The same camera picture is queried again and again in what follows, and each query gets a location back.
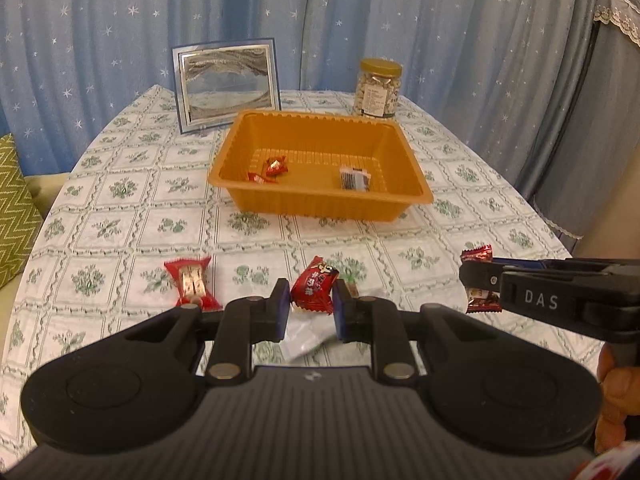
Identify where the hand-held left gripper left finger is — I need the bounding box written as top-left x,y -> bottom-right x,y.
122,279 -> 292,386

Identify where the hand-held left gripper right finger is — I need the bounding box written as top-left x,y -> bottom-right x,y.
331,279 -> 501,386

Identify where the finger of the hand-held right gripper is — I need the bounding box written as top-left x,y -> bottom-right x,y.
492,258 -> 548,270
459,260 -> 502,293

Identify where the dark red candy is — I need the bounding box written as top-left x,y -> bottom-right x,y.
461,245 -> 502,315

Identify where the silver green snack packet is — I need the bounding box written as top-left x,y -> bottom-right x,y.
282,287 -> 386,362

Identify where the red pillow snack packet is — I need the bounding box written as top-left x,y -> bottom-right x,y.
290,256 -> 341,316

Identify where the red gold twisted candy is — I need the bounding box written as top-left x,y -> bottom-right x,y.
164,256 -> 223,313

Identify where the clear dark snack packet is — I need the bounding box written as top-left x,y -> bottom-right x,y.
339,164 -> 372,192

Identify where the small red candy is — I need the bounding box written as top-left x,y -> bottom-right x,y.
247,156 -> 290,185

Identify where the orange plastic tray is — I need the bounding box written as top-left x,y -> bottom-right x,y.
207,109 -> 435,223

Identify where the person's right hand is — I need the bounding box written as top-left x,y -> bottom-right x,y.
595,345 -> 640,456

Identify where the grey lace trim curtain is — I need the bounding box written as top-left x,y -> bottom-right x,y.
515,0 -> 640,241

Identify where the red white clothing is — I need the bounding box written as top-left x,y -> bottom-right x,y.
575,440 -> 640,480

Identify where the gold lid cereal jar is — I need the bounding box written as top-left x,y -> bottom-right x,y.
353,58 -> 403,120

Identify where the cream sofa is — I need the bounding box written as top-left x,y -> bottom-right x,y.
25,172 -> 71,216

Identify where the green zigzag cushion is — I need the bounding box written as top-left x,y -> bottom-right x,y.
0,132 -> 45,291

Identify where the blue star curtain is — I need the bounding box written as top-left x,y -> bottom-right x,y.
0,0 -> 601,176

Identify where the sand art picture frame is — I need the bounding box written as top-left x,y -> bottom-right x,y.
171,37 -> 282,135

